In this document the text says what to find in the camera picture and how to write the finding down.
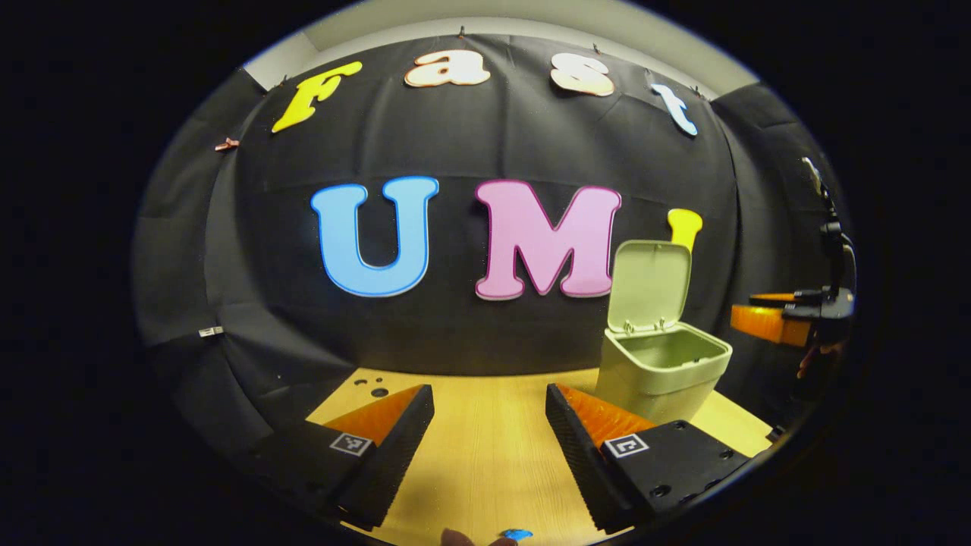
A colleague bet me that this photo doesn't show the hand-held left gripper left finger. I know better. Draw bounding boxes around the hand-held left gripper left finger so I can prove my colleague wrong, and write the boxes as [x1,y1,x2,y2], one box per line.
[258,384,435,532]

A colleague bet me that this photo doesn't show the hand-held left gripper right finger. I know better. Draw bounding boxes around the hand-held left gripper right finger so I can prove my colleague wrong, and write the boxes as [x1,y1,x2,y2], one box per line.
[545,383,771,533]

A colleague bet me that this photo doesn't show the pale green desktop garbage bin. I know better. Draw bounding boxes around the pale green desktop garbage bin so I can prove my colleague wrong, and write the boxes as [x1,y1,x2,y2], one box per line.
[594,240,734,425]

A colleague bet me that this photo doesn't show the wooden desktop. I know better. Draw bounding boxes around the wooden desktop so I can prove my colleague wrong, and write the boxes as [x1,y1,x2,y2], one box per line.
[306,368,773,546]

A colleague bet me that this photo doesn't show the black backdrop cloth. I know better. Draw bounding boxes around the black backdrop cloth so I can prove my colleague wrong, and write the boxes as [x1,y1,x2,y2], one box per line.
[130,34,854,471]

